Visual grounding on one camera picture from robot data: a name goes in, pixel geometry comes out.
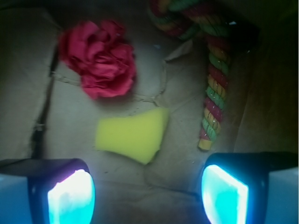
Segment multicolored twisted rope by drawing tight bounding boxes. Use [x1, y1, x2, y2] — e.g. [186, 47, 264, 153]
[147, 0, 236, 152]

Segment brown paper bag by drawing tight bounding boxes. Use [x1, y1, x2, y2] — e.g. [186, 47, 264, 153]
[0, 0, 299, 224]

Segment yellow sponge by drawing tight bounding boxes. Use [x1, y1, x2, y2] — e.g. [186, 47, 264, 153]
[95, 107, 169, 165]

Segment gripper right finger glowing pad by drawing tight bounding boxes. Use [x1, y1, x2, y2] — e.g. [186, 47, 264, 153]
[201, 152, 299, 224]

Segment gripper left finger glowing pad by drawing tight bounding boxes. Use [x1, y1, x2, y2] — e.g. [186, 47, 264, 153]
[0, 159, 95, 224]

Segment crumpled red paper ball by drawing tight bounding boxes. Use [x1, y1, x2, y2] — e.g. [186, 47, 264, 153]
[58, 20, 136, 99]

